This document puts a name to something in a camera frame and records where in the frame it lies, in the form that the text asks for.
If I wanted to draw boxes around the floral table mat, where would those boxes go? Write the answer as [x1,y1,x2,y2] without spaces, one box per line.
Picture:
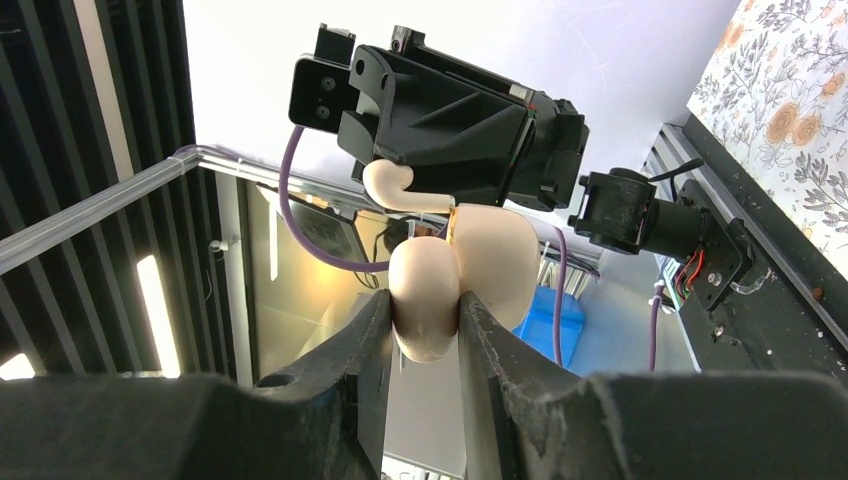
[687,0,847,275]

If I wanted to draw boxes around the dark monitor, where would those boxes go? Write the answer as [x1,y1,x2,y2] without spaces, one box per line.
[289,197,367,263]

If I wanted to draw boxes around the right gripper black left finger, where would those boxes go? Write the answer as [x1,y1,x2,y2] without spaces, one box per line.
[1,290,392,479]

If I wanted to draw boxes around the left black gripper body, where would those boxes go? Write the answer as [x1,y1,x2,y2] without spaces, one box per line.
[337,26,589,212]

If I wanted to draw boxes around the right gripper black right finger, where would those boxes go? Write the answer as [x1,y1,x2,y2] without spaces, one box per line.
[458,292,847,479]

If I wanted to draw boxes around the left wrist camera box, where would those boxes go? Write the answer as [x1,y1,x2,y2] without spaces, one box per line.
[288,23,358,134]

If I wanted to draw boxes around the pink earbud charging case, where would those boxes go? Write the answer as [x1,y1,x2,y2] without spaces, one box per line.
[388,204,540,363]

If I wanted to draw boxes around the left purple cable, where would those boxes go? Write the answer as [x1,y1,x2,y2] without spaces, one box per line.
[278,125,392,274]

